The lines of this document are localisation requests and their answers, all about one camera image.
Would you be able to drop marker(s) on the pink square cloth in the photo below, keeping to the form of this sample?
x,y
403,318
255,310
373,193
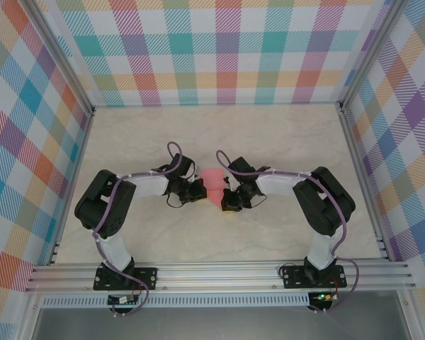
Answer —
x,y
214,184

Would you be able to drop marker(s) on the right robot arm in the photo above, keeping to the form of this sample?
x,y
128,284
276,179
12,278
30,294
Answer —
x,y
326,202

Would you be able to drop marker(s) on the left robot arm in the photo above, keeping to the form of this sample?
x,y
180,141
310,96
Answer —
x,y
102,205

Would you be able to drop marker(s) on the grey metal panel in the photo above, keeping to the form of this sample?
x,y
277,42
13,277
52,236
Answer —
x,y
216,324

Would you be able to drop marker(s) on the circuit board with green light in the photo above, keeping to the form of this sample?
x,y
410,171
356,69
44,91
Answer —
x,y
326,297

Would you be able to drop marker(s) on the circuit board with label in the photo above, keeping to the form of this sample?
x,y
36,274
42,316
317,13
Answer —
x,y
122,300

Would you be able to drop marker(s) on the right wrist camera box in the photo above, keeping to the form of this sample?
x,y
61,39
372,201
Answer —
x,y
228,181

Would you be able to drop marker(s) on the aluminium mounting rail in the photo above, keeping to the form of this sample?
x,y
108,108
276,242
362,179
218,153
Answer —
x,y
216,276

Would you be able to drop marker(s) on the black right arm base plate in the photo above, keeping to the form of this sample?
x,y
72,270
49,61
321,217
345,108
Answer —
x,y
294,278

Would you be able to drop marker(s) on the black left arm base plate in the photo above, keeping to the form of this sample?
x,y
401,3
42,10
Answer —
x,y
145,278

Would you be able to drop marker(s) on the aluminium table side rail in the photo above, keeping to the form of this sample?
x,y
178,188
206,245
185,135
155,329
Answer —
x,y
74,184
357,170

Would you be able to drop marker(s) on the aluminium frame post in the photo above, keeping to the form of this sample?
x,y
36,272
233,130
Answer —
x,y
62,60
368,56

